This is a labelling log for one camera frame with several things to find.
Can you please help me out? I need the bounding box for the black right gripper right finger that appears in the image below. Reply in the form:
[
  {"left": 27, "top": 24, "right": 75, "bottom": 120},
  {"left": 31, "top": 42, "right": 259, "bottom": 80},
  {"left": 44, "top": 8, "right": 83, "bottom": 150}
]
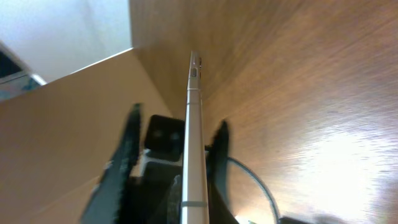
[{"left": 205, "top": 120, "right": 238, "bottom": 224}]

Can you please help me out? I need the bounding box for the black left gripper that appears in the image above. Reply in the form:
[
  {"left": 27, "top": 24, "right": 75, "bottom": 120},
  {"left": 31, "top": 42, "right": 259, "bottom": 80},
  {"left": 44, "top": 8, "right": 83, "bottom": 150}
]
[{"left": 119, "top": 149, "right": 182, "bottom": 224}]

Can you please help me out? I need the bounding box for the black Galaxy smartphone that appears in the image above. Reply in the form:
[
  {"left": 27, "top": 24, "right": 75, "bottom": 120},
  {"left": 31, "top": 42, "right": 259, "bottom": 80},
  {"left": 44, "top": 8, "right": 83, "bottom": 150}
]
[{"left": 180, "top": 51, "right": 209, "bottom": 224}]

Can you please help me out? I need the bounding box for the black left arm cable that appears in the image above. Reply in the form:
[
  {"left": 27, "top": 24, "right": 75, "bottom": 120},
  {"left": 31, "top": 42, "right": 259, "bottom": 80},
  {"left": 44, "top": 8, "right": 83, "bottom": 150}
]
[{"left": 226, "top": 156, "right": 280, "bottom": 224}]

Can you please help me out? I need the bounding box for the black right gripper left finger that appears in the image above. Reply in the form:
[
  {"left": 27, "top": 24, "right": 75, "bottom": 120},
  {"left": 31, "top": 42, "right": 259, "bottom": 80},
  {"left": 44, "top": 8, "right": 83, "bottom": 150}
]
[{"left": 80, "top": 103, "right": 141, "bottom": 224}]

